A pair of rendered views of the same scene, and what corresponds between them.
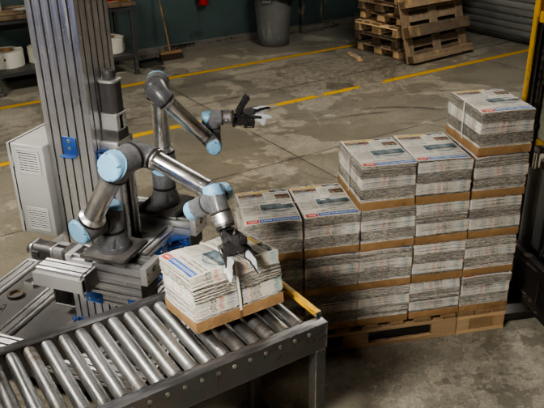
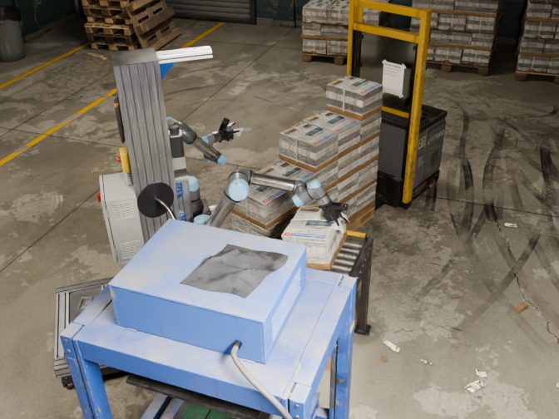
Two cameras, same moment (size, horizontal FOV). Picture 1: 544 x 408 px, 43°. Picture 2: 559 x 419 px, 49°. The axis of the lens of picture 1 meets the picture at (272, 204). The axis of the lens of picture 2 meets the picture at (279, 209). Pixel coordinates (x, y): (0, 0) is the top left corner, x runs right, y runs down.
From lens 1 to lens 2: 234 cm
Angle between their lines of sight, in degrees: 32
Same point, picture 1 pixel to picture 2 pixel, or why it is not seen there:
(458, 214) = (354, 158)
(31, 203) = (123, 240)
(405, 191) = (333, 153)
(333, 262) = not seen: hidden behind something
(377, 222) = (322, 176)
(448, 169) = (351, 132)
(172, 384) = not seen: hidden behind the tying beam
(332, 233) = not seen: hidden behind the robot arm
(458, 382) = (381, 253)
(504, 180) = (372, 130)
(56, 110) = (143, 165)
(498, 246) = (371, 170)
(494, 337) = (375, 223)
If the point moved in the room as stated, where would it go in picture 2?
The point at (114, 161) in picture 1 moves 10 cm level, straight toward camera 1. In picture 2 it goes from (244, 186) to (257, 191)
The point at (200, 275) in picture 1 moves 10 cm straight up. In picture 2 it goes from (328, 235) to (328, 221)
